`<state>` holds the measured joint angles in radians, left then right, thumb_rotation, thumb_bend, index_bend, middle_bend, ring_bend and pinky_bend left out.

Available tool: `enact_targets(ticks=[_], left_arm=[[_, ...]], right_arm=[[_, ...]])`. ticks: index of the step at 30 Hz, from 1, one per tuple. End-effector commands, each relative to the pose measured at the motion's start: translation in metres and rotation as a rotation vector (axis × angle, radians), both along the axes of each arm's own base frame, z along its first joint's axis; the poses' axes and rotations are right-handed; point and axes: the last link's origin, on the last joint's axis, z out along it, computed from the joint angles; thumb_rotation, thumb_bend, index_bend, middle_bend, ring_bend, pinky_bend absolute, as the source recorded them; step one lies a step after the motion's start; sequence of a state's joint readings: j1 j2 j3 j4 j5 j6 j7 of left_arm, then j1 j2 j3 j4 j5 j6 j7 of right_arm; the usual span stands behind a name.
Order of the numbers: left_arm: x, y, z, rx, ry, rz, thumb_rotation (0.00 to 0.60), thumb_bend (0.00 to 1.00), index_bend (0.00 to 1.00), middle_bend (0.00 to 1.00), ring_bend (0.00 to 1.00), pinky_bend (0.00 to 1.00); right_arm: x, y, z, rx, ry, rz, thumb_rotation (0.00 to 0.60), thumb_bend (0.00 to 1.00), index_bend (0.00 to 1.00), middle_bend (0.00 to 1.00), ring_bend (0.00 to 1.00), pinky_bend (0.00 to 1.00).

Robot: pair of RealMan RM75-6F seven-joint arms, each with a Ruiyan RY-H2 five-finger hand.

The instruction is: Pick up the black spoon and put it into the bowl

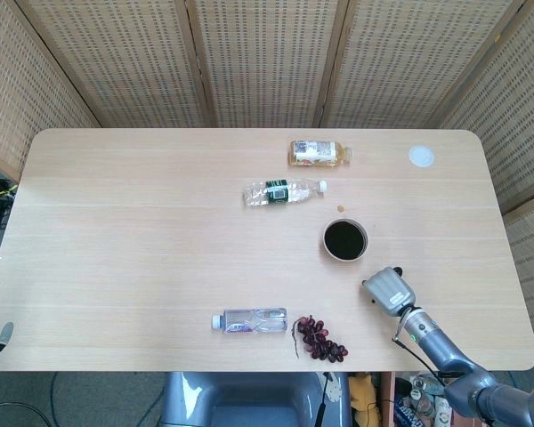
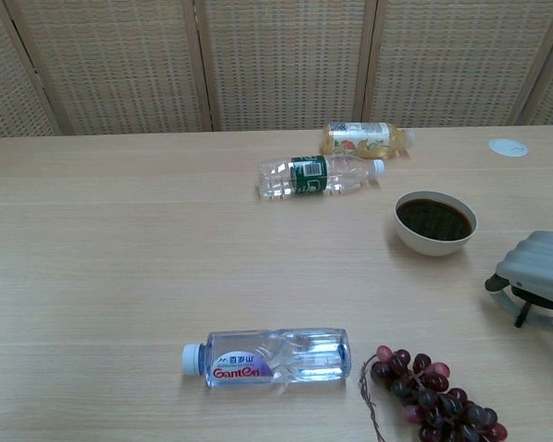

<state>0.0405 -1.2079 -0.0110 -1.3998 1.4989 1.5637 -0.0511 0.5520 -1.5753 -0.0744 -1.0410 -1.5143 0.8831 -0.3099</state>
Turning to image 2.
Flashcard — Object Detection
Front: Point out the orange juice bottle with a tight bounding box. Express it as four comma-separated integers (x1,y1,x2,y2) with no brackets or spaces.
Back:
321,120,418,157

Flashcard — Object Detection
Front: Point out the white round table cap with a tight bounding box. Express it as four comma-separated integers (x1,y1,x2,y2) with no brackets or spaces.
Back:
488,137,530,158

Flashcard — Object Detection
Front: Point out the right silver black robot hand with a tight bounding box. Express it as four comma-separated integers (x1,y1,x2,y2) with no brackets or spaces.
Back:
484,229,553,333

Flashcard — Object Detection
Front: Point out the clear Ganten water bottle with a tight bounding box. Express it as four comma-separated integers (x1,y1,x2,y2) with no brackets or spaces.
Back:
181,327,353,389

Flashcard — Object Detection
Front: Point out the dark red grape bunch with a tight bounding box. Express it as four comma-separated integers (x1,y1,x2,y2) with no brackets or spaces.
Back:
359,344,509,442

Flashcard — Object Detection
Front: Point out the clear bottle with green label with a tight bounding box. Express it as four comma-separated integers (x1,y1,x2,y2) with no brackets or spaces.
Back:
256,154,387,200

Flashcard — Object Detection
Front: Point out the woven bamboo folding screen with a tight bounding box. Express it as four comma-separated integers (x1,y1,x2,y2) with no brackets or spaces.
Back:
0,0,553,144

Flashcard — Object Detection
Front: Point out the cup of dark coffee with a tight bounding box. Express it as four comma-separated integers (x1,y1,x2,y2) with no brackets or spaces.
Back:
394,190,478,257

